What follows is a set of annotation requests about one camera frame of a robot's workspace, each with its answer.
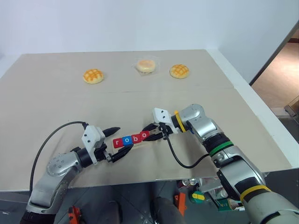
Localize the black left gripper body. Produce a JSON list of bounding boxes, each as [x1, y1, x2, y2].
[[93, 143, 113, 164]]

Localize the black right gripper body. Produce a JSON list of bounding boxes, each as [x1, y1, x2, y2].
[[149, 122, 175, 139]]

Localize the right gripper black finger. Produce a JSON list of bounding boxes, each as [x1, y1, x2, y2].
[[144, 132, 165, 143], [139, 123, 160, 135]]

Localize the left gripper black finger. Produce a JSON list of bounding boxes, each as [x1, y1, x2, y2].
[[109, 145, 134, 163], [103, 126, 121, 138]]

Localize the beige letter tile holder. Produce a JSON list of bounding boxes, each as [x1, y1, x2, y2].
[[112, 139, 154, 150]]

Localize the beige table cover sheet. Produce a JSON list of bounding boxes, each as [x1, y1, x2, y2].
[[0, 49, 235, 94], [0, 86, 293, 189]]

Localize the silver drink cans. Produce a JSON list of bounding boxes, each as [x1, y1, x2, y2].
[[181, 178, 199, 187]]

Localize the golden crosshatched pineapple bun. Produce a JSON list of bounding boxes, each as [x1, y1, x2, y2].
[[82, 68, 105, 85], [169, 64, 192, 80]]

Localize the plastic-wrapped pale round bun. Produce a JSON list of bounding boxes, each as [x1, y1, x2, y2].
[[133, 57, 161, 76]]

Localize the orange and black tool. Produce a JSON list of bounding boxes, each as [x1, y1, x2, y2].
[[67, 205, 83, 224]]

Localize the orange plastic object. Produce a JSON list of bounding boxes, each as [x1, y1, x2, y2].
[[172, 192, 188, 216]]

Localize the dark rounded shape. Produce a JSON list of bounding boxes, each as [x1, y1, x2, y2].
[[152, 196, 185, 224]]

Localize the green and yellow toy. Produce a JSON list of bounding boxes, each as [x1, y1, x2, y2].
[[191, 190, 206, 203]]

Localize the green printed box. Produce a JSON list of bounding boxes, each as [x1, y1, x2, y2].
[[217, 197, 245, 212]]

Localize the brown cardboard box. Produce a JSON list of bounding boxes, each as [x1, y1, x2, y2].
[[284, 97, 299, 118]]

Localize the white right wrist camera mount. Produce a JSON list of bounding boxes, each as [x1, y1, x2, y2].
[[152, 107, 182, 136]]

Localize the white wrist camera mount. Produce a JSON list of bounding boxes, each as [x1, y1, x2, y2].
[[81, 125, 106, 165], [152, 107, 182, 136]]

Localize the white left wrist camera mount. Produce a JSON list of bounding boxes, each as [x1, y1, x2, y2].
[[81, 125, 106, 165]]

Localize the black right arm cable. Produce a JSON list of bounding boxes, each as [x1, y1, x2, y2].
[[160, 125, 210, 168]]

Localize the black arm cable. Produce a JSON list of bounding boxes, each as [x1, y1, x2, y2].
[[29, 120, 88, 190], [160, 125, 210, 168]]

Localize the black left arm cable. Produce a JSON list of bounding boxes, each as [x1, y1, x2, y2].
[[29, 120, 88, 190]]

